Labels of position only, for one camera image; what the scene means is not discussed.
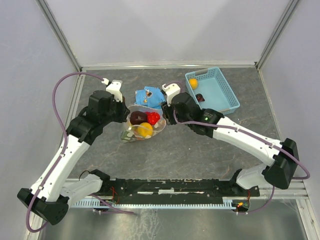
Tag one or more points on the light blue plastic basket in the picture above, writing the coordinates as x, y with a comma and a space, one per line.
215, 89

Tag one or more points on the red yellow pear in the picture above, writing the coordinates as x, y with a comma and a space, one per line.
152, 118

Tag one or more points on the small dark plum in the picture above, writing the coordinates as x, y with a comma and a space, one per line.
200, 97

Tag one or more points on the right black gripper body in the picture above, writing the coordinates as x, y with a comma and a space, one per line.
169, 113

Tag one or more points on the green orange mango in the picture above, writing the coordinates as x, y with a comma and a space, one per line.
126, 136

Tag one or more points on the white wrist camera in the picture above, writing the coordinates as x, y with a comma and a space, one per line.
114, 88
171, 90

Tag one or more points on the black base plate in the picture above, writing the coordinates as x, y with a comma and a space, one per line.
173, 191

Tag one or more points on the yellow round fruit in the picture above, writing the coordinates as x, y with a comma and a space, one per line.
145, 130

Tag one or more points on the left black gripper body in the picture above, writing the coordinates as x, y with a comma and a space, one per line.
117, 112

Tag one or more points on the blue patterned cloth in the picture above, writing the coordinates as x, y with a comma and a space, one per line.
150, 97

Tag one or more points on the light blue cable duct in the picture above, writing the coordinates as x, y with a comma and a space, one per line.
91, 202

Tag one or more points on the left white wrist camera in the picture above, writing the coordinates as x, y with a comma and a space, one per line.
114, 88

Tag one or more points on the small yellow lemon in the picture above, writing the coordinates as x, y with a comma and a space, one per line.
193, 83

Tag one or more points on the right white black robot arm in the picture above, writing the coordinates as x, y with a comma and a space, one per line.
279, 159

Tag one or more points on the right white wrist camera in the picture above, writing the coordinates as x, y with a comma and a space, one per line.
171, 90

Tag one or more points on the clear dotted zip bag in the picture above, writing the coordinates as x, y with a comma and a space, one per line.
157, 128

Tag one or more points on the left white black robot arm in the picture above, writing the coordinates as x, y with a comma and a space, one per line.
47, 197

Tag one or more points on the dark red apple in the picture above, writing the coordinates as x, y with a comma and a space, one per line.
138, 117

